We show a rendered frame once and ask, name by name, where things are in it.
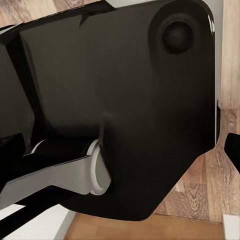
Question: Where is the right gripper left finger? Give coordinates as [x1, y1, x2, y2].
[0, 133, 26, 192]

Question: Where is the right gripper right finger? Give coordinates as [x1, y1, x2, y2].
[224, 132, 240, 173]

